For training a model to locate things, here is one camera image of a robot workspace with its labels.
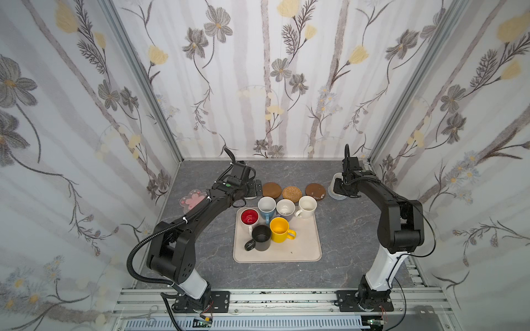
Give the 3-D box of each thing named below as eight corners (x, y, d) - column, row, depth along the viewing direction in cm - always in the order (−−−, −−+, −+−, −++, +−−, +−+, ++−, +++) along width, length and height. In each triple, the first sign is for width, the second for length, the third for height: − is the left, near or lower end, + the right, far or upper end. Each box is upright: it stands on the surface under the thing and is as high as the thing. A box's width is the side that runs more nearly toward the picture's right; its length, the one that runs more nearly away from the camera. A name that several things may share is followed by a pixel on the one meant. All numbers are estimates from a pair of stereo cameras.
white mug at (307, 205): (295, 222, 96) (297, 212, 89) (293, 206, 102) (295, 195, 94) (314, 222, 96) (318, 212, 89) (312, 206, 102) (315, 195, 94)
